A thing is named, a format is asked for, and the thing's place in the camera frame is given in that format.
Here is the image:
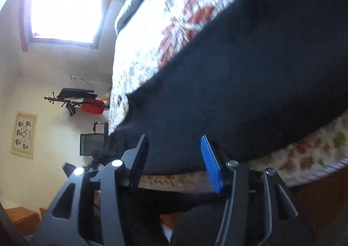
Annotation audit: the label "black garment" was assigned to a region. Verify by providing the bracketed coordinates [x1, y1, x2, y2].
[57, 88, 98, 100]

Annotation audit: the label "black pants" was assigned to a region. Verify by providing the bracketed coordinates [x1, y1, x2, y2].
[102, 0, 348, 176]

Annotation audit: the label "black mesh chair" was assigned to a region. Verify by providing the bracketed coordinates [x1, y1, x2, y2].
[80, 121, 109, 157]

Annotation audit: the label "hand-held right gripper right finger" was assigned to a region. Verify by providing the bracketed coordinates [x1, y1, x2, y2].
[201, 134, 303, 246]

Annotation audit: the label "red garment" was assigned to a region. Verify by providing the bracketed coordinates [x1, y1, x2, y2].
[81, 99, 107, 115]

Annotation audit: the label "wooden coat rack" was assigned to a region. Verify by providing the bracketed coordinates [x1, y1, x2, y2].
[44, 93, 82, 117]

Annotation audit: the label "wall poster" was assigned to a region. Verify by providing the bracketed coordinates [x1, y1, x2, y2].
[11, 111, 38, 159]

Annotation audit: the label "wooden nightstand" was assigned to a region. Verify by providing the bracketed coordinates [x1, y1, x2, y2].
[4, 206, 48, 237]

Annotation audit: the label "window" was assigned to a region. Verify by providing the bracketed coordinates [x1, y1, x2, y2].
[19, 0, 128, 52]

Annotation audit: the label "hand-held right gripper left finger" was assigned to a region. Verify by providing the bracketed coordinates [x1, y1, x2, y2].
[33, 134, 150, 246]

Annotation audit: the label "floral quilted bedspread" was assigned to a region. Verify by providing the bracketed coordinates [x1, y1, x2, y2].
[108, 0, 348, 188]

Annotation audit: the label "wooden bed frame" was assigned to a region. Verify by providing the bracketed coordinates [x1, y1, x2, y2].
[283, 164, 348, 246]

